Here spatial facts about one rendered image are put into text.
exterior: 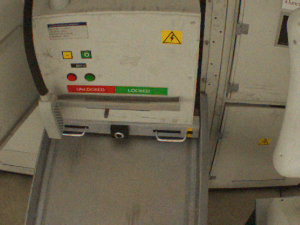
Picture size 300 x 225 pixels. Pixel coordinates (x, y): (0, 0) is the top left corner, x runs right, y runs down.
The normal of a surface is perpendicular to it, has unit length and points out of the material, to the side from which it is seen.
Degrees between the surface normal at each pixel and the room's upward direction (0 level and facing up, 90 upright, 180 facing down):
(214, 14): 90
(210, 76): 90
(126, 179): 0
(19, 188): 0
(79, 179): 0
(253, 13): 90
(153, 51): 90
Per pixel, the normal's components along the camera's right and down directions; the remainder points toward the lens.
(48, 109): -0.07, 0.37
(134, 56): -0.07, 0.78
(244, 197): -0.02, -0.62
